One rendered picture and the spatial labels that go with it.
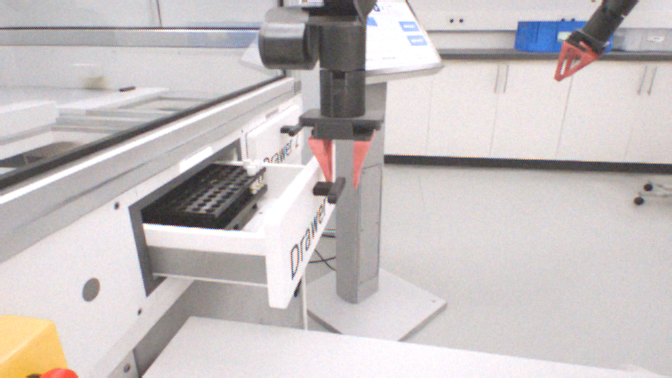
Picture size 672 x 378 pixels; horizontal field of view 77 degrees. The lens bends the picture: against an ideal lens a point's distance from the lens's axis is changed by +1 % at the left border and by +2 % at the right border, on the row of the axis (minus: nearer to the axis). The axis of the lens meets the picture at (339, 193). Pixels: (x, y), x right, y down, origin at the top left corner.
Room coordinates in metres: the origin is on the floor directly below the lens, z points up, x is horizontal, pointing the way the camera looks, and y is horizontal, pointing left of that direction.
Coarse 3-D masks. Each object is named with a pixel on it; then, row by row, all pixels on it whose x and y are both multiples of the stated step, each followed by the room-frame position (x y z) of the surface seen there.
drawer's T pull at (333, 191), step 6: (336, 180) 0.52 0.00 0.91; (342, 180) 0.52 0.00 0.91; (318, 186) 0.50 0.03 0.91; (324, 186) 0.50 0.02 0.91; (330, 186) 0.50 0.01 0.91; (336, 186) 0.50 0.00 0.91; (342, 186) 0.51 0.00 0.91; (318, 192) 0.50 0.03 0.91; (324, 192) 0.50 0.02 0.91; (330, 192) 0.48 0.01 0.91; (336, 192) 0.48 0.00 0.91; (330, 198) 0.47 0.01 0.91; (336, 198) 0.47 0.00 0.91
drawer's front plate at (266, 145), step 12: (288, 108) 0.95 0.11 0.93; (276, 120) 0.83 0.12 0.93; (288, 120) 0.90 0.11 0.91; (252, 132) 0.72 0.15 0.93; (264, 132) 0.75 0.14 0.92; (276, 132) 0.82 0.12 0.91; (252, 144) 0.71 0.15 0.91; (264, 144) 0.75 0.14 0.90; (276, 144) 0.81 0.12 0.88; (300, 144) 0.98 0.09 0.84; (252, 156) 0.71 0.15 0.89; (264, 156) 0.74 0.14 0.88; (276, 156) 0.81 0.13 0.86; (288, 156) 0.88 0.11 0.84
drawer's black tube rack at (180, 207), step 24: (216, 168) 0.61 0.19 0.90; (240, 168) 0.61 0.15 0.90; (168, 192) 0.51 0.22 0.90; (192, 192) 0.51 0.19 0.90; (216, 192) 0.52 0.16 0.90; (264, 192) 0.60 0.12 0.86; (144, 216) 0.50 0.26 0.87; (168, 216) 0.50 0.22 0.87; (192, 216) 0.45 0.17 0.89; (240, 216) 0.51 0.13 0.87
